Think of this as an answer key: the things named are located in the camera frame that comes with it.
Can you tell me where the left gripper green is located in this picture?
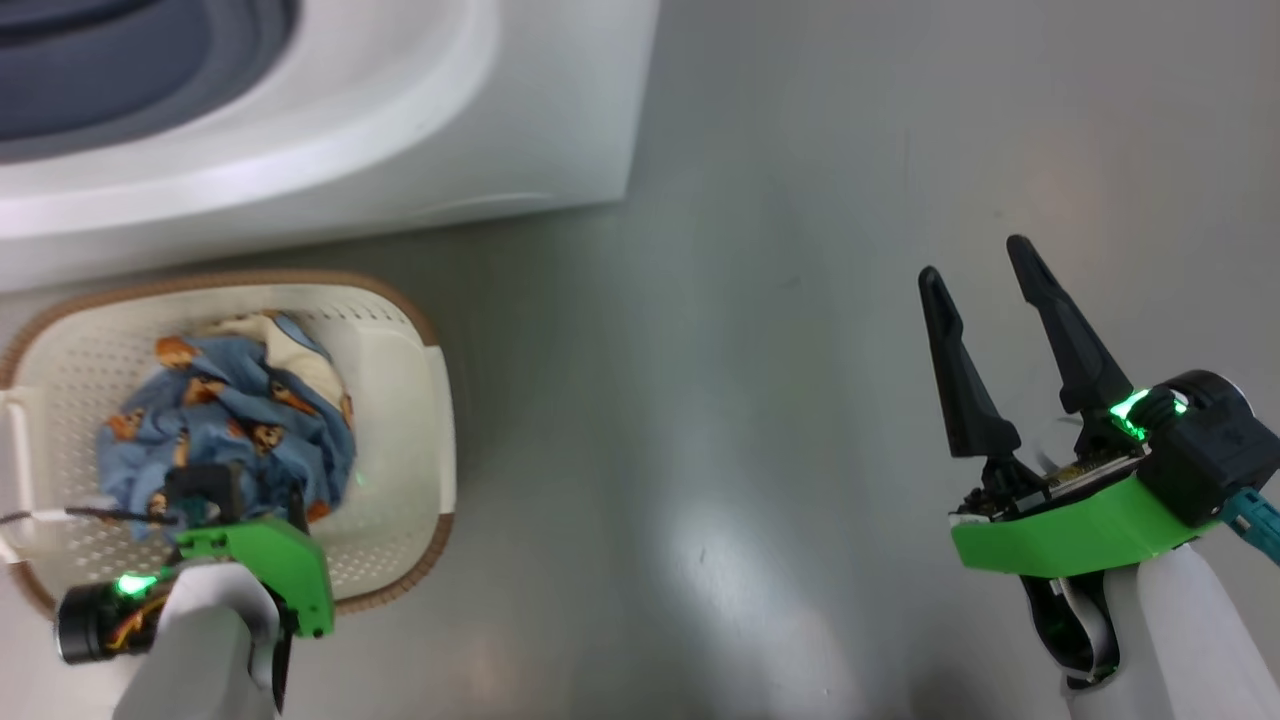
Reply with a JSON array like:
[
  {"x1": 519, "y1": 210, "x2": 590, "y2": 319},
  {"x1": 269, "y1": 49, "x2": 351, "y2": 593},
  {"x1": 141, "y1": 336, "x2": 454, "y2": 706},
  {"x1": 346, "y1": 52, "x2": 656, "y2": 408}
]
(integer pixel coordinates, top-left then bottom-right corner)
[{"x1": 165, "y1": 465, "x2": 336, "y2": 641}]

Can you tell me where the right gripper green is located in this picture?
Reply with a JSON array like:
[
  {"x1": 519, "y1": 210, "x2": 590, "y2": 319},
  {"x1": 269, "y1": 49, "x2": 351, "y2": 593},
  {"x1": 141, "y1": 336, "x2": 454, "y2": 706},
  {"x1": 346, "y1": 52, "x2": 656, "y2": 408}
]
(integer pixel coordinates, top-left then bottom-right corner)
[{"x1": 918, "y1": 235, "x2": 1221, "y2": 581}]

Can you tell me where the blue cartoon print garment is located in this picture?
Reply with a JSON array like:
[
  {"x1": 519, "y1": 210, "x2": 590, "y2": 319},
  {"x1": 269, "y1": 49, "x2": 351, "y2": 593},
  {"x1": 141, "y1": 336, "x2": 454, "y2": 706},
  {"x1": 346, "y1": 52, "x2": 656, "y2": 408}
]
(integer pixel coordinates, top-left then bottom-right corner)
[{"x1": 97, "y1": 310, "x2": 358, "y2": 543}]

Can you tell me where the white front-load washing machine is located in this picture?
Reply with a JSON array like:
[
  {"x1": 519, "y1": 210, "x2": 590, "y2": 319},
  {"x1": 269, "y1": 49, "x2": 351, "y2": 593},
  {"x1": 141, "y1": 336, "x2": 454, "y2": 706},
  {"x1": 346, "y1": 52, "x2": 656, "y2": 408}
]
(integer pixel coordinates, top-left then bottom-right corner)
[{"x1": 0, "y1": 0, "x2": 661, "y2": 294}]

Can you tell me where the cream perforated laundry basket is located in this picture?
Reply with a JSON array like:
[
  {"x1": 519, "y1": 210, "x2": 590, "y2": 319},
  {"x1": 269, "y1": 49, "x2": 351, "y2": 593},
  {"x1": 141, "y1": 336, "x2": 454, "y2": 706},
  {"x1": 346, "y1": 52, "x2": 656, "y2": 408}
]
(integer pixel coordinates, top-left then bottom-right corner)
[{"x1": 0, "y1": 270, "x2": 458, "y2": 621}]

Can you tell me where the thin black cable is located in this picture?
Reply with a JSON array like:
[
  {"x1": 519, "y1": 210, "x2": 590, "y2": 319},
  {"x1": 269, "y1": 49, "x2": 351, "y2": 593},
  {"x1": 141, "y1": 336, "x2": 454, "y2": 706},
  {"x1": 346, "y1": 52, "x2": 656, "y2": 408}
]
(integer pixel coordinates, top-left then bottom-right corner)
[{"x1": 0, "y1": 505, "x2": 183, "y2": 529}]

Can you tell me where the teal cable connector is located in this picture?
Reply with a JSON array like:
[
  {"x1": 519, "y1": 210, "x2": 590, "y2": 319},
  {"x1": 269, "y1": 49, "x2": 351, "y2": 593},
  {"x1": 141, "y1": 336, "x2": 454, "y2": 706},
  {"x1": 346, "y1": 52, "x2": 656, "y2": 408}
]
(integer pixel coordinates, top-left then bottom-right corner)
[{"x1": 1218, "y1": 488, "x2": 1280, "y2": 543}]

